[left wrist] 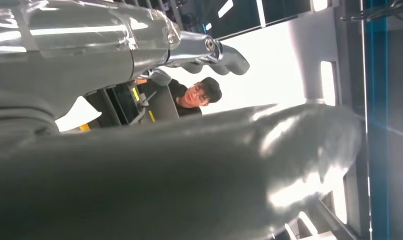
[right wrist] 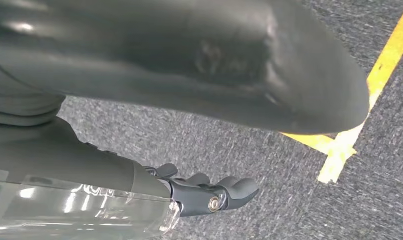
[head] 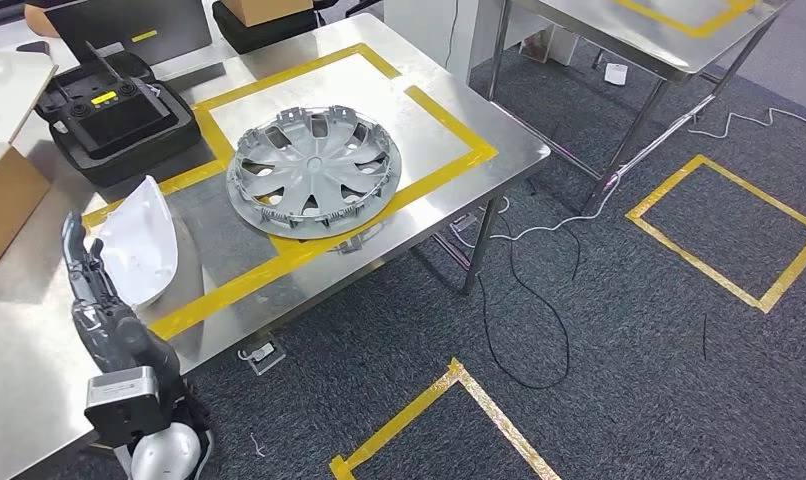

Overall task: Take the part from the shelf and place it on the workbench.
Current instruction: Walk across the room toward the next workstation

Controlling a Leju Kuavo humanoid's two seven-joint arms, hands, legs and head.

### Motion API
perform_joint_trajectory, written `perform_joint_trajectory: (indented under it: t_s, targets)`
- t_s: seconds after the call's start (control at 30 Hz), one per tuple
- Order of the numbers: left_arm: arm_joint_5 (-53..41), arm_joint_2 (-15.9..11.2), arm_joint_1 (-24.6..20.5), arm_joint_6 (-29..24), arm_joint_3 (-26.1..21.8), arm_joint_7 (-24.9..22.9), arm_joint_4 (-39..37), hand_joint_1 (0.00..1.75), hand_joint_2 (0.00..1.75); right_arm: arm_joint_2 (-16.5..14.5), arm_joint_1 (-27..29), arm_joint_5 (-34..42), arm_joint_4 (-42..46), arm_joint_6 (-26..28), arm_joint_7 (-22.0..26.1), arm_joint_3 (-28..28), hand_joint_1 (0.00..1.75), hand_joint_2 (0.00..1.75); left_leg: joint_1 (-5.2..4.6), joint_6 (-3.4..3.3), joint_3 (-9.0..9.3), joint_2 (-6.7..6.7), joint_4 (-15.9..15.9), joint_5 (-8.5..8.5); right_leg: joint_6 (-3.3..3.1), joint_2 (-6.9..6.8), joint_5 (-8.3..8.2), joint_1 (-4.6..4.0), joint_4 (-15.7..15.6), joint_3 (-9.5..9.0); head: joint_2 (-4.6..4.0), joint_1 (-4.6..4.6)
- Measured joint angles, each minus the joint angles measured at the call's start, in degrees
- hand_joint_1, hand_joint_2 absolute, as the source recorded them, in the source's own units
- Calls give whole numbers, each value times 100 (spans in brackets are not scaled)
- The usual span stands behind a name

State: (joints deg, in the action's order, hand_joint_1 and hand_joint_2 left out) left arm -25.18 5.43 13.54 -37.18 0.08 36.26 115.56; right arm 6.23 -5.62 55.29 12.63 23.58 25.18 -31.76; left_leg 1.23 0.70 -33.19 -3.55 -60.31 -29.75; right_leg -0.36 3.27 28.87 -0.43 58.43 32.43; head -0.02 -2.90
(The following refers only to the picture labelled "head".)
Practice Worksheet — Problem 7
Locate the white printed carton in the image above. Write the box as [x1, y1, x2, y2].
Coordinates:
[518, 25, 581, 68]

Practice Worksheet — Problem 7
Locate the closed brown cardboard box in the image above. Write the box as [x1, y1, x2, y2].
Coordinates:
[220, 0, 316, 28]

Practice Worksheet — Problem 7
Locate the white round object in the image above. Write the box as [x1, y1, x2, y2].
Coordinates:
[96, 174, 180, 310]

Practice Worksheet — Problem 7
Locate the floor socket plate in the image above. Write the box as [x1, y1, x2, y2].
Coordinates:
[236, 335, 288, 378]

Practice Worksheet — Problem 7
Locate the white foam box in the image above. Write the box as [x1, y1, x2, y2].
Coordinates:
[0, 51, 59, 168]

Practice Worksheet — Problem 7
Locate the open brown cardboard box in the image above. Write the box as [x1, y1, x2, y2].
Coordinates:
[0, 142, 52, 274]

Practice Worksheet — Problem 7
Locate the white floor cable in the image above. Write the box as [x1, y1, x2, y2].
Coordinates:
[686, 101, 806, 141]
[451, 172, 624, 250]

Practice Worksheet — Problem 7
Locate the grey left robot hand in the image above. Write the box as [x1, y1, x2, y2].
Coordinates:
[59, 211, 183, 399]

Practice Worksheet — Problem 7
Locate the white cabinet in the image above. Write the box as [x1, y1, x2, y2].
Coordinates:
[383, 0, 505, 85]

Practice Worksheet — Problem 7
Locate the black remote controller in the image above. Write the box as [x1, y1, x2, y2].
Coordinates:
[47, 40, 180, 161]

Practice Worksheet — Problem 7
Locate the black foam case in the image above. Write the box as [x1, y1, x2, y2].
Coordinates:
[33, 51, 204, 189]

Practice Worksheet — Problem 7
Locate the black floor cable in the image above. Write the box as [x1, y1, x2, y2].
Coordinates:
[475, 211, 584, 391]

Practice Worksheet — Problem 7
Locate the yellow workbench tape frame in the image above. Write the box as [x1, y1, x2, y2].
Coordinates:
[81, 42, 500, 343]

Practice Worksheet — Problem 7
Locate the yellow floor tape square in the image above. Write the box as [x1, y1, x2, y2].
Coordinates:
[624, 154, 806, 315]
[328, 357, 564, 480]

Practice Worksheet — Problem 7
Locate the grey plastic wheel cover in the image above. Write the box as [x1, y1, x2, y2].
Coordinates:
[225, 105, 404, 242]

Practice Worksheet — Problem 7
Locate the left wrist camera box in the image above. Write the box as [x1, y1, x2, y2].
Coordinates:
[83, 366, 170, 449]

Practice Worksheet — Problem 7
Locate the black padded case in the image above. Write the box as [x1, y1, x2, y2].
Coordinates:
[211, 0, 320, 56]

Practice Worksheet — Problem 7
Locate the metal table frame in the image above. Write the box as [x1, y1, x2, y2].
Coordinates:
[485, 0, 796, 217]

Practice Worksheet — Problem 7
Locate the dark grey flat case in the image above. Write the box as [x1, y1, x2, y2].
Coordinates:
[44, 0, 214, 67]

